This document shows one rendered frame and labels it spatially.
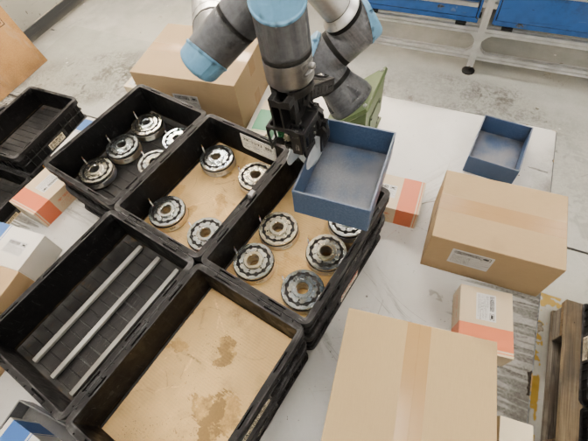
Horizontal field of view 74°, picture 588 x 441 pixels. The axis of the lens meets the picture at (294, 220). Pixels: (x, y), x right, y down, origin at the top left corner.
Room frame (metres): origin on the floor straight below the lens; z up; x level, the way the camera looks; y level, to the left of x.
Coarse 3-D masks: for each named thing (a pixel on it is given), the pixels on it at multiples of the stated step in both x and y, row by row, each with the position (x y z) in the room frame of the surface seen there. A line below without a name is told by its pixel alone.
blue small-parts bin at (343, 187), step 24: (336, 120) 0.60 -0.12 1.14; (336, 144) 0.59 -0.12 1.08; (360, 144) 0.57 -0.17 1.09; (384, 144) 0.55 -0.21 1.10; (312, 168) 0.53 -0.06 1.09; (336, 168) 0.52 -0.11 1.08; (360, 168) 0.51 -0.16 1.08; (384, 168) 0.45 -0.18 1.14; (312, 192) 0.47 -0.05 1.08; (336, 192) 0.46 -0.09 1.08; (360, 192) 0.45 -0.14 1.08; (312, 216) 0.42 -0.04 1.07; (336, 216) 0.39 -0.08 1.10; (360, 216) 0.37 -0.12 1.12
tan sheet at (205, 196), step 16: (224, 144) 0.89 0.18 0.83; (240, 160) 0.82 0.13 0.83; (256, 160) 0.81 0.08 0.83; (192, 176) 0.78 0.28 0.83; (208, 176) 0.77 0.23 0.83; (224, 176) 0.76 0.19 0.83; (176, 192) 0.73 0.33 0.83; (192, 192) 0.72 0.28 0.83; (208, 192) 0.71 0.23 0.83; (224, 192) 0.70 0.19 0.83; (240, 192) 0.69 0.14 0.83; (192, 208) 0.66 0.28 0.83; (208, 208) 0.65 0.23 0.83; (224, 208) 0.65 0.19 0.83; (176, 240) 0.57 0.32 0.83
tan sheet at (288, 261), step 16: (288, 192) 0.67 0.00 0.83; (288, 208) 0.61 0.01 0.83; (304, 224) 0.55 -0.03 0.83; (320, 224) 0.54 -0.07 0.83; (256, 240) 0.53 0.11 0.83; (304, 240) 0.50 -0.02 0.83; (288, 256) 0.46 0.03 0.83; (304, 256) 0.46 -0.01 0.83; (288, 272) 0.42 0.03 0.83; (256, 288) 0.39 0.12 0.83; (272, 288) 0.38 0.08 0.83
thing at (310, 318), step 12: (276, 168) 0.68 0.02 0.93; (264, 180) 0.64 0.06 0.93; (384, 192) 0.55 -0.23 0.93; (252, 204) 0.58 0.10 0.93; (384, 204) 0.51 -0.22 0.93; (240, 216) 0.54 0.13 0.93; (228, 228) 0.52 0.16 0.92; (216, 240) 0.48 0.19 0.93; (360, 240) 0.42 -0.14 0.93; (348, 252) 0.40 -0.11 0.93; (204, 264) 0.42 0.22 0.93; (348, 264) 0.38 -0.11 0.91; (228, 276) 0.38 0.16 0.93; (336, 276) 0.34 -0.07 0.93; (252, 288) 0.35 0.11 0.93; (264, 300) 0.32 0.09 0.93; (324, 300) 0.30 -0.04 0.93; (288, 312) 0.28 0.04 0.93; (312, 312) 0.27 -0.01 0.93; (300, 324) 0.25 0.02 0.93
